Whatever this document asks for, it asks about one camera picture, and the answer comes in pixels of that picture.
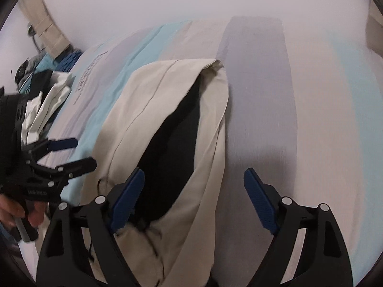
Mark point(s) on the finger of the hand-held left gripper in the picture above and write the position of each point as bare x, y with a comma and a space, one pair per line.
80, 166
62, 144

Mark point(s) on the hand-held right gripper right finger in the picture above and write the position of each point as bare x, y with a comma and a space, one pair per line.
260, 200

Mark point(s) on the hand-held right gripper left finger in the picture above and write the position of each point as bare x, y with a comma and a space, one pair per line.
128, 200

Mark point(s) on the beige jacket with black lining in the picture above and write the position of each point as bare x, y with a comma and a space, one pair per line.
188, 215

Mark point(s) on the person's left hand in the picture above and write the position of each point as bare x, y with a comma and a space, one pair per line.
9, 210

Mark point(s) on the black cloth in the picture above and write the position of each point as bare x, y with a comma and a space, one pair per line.
40, 79

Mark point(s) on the light blue cloth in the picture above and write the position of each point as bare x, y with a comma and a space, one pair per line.
45, 63

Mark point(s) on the striped bed sheet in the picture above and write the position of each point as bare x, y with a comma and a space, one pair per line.
314, 125

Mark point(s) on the beige tied curtain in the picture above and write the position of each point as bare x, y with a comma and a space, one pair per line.
45, 21

